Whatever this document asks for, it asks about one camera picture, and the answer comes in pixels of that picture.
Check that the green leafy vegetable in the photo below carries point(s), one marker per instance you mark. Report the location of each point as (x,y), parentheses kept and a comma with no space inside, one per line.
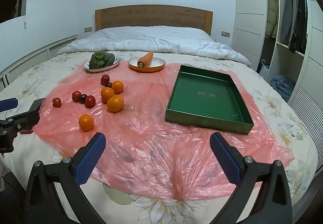
(101,60)

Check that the floral bed sheet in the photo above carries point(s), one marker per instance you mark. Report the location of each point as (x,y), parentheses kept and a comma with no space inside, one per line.
(272,113)

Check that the orange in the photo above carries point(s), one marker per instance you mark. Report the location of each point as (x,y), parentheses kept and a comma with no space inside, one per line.
(107,94)
(86,122)
(117,86)
(115,103)

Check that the wooden headboard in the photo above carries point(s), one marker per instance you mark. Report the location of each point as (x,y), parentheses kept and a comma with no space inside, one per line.
(151,17)

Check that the white wardrobe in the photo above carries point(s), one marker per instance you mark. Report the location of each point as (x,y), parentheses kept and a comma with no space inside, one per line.
(252,12)

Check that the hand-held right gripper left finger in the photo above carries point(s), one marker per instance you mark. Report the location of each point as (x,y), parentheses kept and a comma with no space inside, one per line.
(92,156)

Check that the white slatted vent panel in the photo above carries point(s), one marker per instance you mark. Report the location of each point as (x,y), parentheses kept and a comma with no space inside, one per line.
(307,123)

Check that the dark hanging garments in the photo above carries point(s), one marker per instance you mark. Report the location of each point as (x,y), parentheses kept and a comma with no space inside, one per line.
(299,22)

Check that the carrot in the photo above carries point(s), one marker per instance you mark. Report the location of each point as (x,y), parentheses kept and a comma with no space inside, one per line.
(146,58)

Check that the beige jacket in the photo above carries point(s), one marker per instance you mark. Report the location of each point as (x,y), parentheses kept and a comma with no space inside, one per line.
(272,14)

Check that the green tray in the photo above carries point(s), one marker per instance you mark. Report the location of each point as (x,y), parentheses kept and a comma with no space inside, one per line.
(207,103)

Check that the orange plate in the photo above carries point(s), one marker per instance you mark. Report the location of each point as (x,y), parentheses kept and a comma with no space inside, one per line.
(156,63)

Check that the long white slatted cover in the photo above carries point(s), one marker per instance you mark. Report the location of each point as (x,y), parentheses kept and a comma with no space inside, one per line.
(30,60)

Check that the dark plum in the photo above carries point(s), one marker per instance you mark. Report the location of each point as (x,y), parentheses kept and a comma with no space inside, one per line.
(82,98)
(108,85)

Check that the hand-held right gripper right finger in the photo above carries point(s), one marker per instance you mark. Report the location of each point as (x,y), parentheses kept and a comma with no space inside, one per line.
(224,156)

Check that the blue towel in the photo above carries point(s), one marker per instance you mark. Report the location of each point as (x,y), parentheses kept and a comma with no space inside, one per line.
(282,87)

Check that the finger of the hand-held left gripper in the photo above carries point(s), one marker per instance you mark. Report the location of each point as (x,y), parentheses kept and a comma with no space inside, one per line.
(8,103)
(25,119)

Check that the wall socket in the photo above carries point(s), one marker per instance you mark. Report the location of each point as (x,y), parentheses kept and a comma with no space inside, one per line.
(225,34)
(88,29)

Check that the white plate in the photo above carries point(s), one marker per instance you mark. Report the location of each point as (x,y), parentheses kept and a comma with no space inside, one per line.
(115,62)

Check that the pink plastic sheet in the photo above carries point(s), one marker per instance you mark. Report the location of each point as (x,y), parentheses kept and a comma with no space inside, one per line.
(151,138)

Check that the white duvet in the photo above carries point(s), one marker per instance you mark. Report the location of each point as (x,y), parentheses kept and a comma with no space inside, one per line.
(151,37)

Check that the white bag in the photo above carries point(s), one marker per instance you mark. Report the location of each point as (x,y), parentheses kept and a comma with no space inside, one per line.
(263,68)

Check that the grey hanging garment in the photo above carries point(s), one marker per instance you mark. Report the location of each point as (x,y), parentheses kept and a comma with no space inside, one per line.
(286,17)

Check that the red apple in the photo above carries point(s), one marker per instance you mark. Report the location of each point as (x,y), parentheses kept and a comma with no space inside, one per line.
(90,101)
(105,79)
(76,95)
(56,102)

